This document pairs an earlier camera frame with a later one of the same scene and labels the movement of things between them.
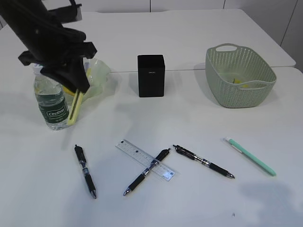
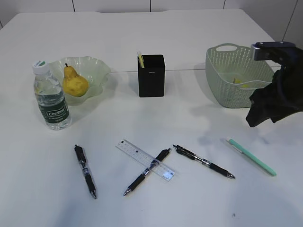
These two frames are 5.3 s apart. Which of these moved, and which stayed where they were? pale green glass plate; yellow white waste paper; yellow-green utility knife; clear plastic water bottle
Moved: yellow-green utility knife
Stayed: clear plastic water bottle; pale green glass plate; yellow white waste paper
